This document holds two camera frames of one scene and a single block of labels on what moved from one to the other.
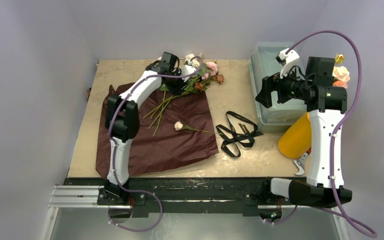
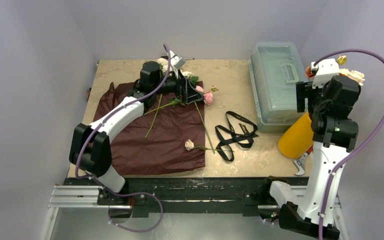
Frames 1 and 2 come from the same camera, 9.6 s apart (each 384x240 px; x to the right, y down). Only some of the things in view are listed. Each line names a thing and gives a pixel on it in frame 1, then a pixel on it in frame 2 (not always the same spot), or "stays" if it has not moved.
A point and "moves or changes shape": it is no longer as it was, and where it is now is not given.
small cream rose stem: x=179 y=125 → x=189 y=145
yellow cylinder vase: x=296 y=140 stays
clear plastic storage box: x=263 y=63 stays
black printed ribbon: x=241 y=130 moves or changes shape
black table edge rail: x=162 y=196 stays
